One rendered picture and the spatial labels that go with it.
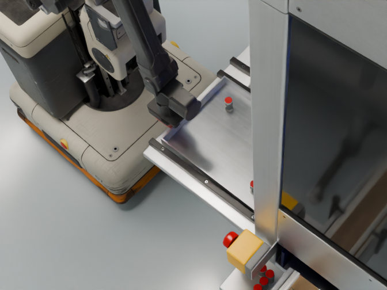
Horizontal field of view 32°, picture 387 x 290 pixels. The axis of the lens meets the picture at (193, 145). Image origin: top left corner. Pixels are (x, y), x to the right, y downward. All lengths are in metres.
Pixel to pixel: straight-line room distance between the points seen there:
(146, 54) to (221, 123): 0.41
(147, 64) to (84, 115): 1.13
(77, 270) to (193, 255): 0.46
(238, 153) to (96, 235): 1.07
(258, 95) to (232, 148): 0.76
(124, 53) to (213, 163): 0.53
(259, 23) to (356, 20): 0.17
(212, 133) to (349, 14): 1.09
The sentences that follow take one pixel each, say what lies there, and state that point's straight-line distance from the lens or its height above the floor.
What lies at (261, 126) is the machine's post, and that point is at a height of 1.49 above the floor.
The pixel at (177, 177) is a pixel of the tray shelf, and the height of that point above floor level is 0.88.
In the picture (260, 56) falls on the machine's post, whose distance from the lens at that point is 0.95.
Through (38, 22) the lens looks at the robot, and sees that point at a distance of 2.25.
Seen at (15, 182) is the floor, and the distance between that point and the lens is 2.90.
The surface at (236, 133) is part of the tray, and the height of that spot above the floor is 0.88.
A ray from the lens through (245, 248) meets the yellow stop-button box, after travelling 1.51.
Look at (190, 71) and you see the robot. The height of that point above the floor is 0.28.
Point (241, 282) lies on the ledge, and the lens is 1.64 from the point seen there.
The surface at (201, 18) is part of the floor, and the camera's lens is 3.19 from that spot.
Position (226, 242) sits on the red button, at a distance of 1.54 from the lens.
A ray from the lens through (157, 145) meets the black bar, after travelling 1.79.
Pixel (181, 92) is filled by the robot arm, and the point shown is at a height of 1.12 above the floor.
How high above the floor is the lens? 2.45
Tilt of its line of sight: 61 degrees down
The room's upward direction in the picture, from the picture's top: 11 degrees counter-clockwise
